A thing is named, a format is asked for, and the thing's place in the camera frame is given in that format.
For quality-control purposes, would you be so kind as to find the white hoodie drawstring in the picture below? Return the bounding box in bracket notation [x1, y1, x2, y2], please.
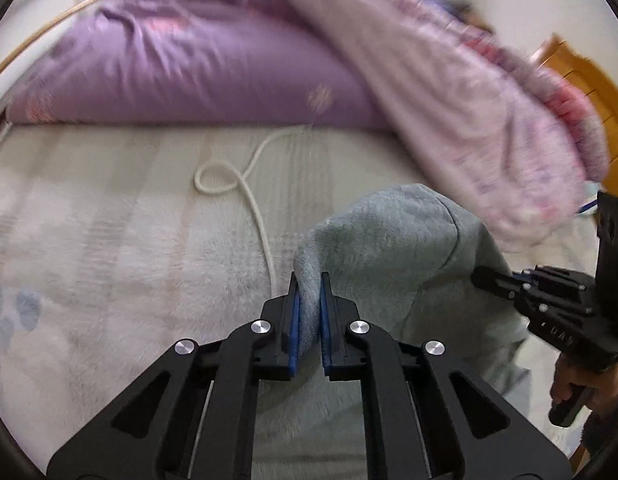
[192, 125, 312, 292]

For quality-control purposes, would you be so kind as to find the white floral bed sheet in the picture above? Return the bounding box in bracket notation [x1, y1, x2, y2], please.
[0, 126, 580, 468]

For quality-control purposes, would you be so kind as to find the teal striped pillow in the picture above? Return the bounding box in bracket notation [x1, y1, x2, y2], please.
[577, 181, 604, 216]

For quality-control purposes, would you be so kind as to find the grey fleece hoodie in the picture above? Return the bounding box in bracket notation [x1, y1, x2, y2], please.
[252, 184, 531, 479]

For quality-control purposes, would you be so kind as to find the purple floral quilt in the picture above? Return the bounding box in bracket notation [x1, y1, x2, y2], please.
[6, 0, 609, 247]

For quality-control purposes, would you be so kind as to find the person's right hand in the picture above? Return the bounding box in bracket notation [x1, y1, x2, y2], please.
[550, 354, 618, 416]

